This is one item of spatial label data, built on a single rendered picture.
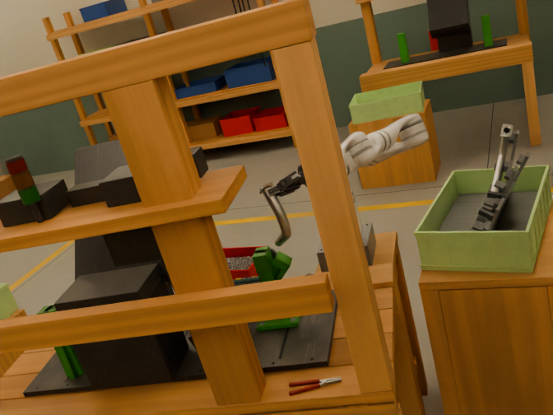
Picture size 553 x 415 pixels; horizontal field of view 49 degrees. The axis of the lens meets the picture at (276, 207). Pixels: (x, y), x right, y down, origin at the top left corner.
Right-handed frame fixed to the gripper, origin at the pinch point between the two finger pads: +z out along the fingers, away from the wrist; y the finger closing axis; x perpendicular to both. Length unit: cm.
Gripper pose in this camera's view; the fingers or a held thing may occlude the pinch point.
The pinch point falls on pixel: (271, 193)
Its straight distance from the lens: 178.6
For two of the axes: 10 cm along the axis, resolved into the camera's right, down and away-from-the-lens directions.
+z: -8.7, 4.4, -2.1
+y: 0.9, -2.8, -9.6
